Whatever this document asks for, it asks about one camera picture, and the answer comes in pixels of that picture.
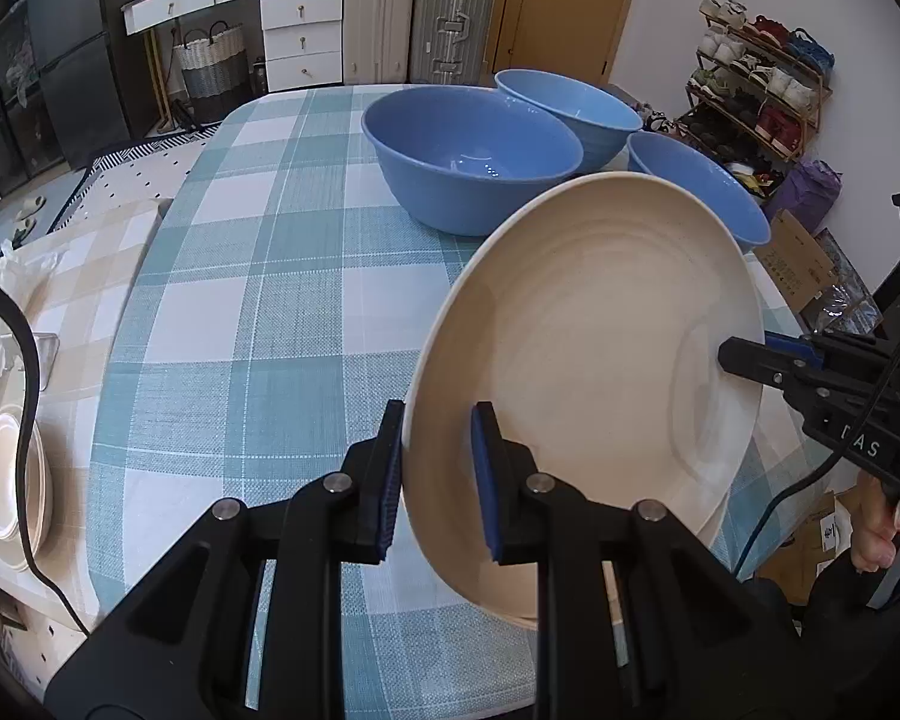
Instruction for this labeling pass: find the woven laundry basket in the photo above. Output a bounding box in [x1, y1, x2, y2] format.
[172, 22, 248, 117]

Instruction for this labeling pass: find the person's right hand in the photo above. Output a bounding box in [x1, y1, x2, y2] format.
[851, 469, 900, 575]

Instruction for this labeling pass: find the cream plate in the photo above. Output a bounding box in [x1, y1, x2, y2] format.
[403, 171, 767, 620]
[495, 491, 730, 635]
[0, 403, 53, 572]

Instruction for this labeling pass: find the white suitcase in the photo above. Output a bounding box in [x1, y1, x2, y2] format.
[343, 0, 419, 86]

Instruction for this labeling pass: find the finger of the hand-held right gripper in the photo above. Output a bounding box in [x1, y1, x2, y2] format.
[765, 330, 875, 357]
[718, 336, 815, 398]

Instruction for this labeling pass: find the black white patterned rug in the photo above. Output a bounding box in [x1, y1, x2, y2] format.
[49, 127, 218, 233]

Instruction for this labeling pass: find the black refrigerator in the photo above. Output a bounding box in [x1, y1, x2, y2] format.
[26, 0, 132, 166]

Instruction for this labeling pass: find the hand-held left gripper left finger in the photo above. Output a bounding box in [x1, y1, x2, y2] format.
[43, 399, 407, 720]

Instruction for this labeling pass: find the wooden shoe rack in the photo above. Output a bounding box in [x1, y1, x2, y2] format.
[675, 0, 833, 166]

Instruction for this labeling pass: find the cardboard box white label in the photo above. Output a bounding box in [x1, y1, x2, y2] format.
[757, 491, 860, 608]

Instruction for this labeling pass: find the blue bowl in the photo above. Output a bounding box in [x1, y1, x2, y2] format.
[493, 68, 644, 170]
[361, 85, 584, 236]
[627, 133, 772, 252]

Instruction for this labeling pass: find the purple bag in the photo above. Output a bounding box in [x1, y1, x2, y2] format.
[765, 160, 842, 233]

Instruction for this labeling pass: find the thick black cable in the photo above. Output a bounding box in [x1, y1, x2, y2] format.
[0, 270, 91, 635]

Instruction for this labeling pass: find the beige plaid cloth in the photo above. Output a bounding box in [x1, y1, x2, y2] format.
[0, 199, 173, 631]

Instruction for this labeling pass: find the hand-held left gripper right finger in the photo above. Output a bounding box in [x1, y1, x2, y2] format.
[471, 401, 803, 720]

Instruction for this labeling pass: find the white dressing table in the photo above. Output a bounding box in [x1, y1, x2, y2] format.
[122, 0, 344, 132]

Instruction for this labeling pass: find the silver suitcase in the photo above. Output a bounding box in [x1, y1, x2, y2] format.
[409, 0, 498, 87]

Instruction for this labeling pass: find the collection of colourful sneakers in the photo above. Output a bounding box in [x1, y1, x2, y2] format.
[679, 0, 833, 158]

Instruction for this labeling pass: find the thin black cable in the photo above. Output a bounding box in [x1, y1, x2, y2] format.
[735, 300, 900, 578]

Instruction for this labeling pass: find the tan wooden door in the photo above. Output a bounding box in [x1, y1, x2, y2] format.
[484, 0, 646, 83]

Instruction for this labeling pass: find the dark glass display cabinet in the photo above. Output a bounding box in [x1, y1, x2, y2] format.
[0, 0, 46, 196]

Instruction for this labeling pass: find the large printed cardboard box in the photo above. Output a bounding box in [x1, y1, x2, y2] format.
[754, 210, 837, 316]

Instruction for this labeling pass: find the patterned foil bag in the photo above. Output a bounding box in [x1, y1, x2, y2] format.
[814, 229, 882, 335]

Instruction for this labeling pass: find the metal wire stand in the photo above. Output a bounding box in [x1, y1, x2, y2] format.
[34, 331, 62, 391]

